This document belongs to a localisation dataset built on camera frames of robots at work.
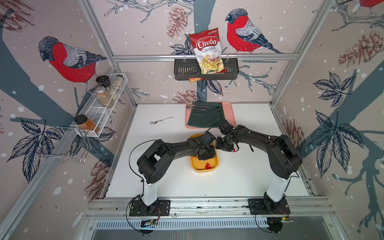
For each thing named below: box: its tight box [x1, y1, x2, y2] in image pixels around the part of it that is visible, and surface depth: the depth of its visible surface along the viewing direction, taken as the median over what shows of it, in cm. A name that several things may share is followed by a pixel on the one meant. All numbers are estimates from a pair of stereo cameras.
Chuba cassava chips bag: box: [188, 27, 227, 83], surface depth 86 cm
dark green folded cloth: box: [187, 102, 225, 128], surface depth 116 cm
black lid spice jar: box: [95, 75, 111, 91], surface depth 76 cm
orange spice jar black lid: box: [74, 114, 100, 134], surface depth 62 cm
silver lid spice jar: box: [95, 86, 112, 107], surface depth 74 cm
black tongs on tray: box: [186, 103, 221, 111], surface depth 121 cm
